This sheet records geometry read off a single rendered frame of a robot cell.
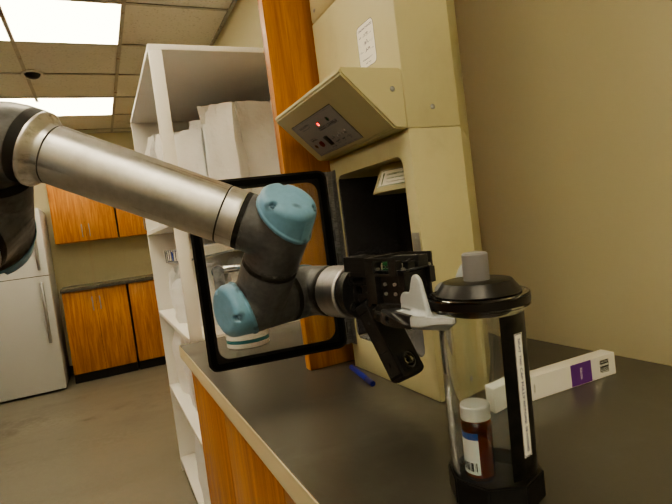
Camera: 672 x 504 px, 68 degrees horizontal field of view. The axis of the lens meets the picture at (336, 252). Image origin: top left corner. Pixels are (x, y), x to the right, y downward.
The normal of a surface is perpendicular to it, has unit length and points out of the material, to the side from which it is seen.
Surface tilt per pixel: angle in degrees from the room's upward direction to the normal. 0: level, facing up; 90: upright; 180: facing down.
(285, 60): 90
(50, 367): 90
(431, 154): 90
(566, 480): 0
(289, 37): 90
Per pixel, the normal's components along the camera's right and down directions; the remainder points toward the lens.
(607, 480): -0.13, -0.99
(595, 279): -0.90, 0.14
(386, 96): 0.43, 0.00
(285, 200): 0.31, -0.77
